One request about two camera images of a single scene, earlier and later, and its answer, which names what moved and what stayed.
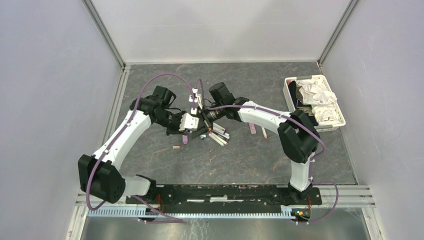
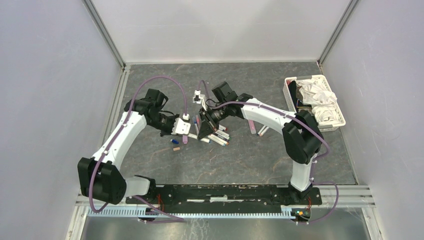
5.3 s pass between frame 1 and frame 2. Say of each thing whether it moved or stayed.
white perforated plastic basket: stayed
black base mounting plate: stayed
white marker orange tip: stayed
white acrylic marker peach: moved
